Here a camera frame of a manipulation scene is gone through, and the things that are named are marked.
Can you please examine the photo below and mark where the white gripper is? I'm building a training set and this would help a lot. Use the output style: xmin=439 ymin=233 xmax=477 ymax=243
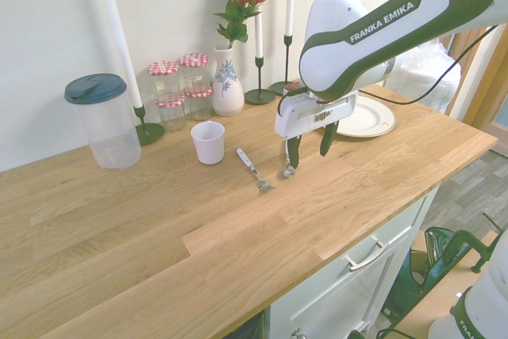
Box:
xmin=274 ymin=91 xmax=360 ymax=168

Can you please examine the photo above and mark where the white-handled metal spoon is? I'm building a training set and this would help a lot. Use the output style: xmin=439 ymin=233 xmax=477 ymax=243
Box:
xmin=280 ymin=144 xmax=297 ymax=179

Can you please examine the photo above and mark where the white gold-rimmed plate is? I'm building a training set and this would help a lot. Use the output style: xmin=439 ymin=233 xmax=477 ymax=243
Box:
xmin=335 ymin=94 xmax=397 ymax=139

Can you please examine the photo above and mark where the dark green candle holder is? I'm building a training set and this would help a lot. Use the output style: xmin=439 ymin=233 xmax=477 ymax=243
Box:
xmin=133 ymin=105 xmax=166 ymax=146
xmin=269 ymin=34 xmax=302 ymax=97
xmin=244 ymin=56 xmax=276 ymax=106

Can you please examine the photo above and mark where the white vase blue flower print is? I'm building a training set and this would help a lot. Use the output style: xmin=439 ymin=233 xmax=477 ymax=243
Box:
xmin=211 ymin=44 xmax=245 ymax=117

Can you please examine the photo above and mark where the white plastic cup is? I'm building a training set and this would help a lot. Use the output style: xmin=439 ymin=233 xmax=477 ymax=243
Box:
xmin=190 ymin=119 xmax=226 ymax=165

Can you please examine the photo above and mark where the glass jar red checked lid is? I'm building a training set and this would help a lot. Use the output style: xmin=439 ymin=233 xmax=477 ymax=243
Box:
xmin=178 ymin=52 xmax=210 ymax=93
xmin=184 ymin=87 xmax=214 ymax=121
xmin=155 ymin=93 xmax=187 ymax=133
xmin=147 ymin=60 xmax=180 ymax=98

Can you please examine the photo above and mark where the clear plastic wrap bundle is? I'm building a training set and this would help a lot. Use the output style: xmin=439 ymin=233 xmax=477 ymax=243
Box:
xmin=384 ymin=39 xmax=465 ymax=117

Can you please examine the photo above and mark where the white kitchen cabinet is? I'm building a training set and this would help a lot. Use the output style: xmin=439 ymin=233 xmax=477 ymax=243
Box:
xmin=221 ymin=187 xmax=441 ymax=339

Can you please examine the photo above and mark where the green shopping bag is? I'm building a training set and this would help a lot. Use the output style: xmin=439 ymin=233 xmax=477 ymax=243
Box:
xmin=383 ymin=226 xmax=457 ymax=316

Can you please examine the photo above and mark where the green metal clamp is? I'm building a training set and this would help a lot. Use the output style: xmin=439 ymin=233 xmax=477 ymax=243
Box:
xmin=430 ymin=229 xmax=505 ymax=288

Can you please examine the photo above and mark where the clear jug with teal lid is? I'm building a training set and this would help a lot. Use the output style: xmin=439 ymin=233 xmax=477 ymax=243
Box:
xmin=63 ymin=72 xmax=143 ymax=171

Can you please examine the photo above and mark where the white-handled metal fork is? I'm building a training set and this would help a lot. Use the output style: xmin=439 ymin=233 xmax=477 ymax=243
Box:
xmin=235 ymin=147 xmax=276 ymax=193

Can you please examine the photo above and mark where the metal drawer handle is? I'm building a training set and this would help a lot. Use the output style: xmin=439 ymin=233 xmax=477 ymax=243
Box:
xmin=344 ymin=235 xmax=389 ymax=272

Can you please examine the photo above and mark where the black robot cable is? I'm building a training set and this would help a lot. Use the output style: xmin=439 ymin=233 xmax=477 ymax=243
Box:
xmin=359 ymin=24 xmax=499 ymax=106

